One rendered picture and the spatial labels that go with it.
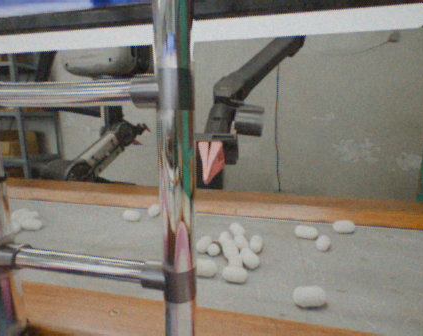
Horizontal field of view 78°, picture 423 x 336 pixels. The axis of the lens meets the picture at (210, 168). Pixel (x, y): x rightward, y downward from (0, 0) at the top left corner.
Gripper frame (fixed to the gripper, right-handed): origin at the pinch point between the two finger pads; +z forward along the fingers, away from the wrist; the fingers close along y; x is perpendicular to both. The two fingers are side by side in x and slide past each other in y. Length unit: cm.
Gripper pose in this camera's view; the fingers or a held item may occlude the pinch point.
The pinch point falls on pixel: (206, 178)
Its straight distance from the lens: 49.9
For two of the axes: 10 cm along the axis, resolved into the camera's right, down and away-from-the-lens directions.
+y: 9.8, 0.5, -2.1
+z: -1.7, 7.7, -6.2
